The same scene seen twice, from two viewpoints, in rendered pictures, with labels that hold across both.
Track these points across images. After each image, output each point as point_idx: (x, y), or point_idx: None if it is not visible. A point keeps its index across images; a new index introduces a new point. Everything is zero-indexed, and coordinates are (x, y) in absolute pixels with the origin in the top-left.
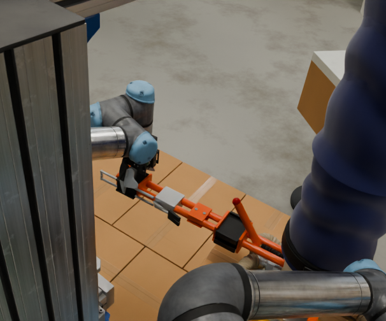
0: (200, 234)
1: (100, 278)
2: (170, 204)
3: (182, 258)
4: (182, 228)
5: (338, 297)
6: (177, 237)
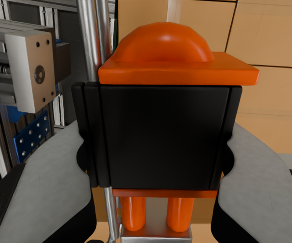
0: (283, 55)
1: (25, 87)
2: None
3: (236, 55)
4: (286, 29)
5: None
6: (266, 32)
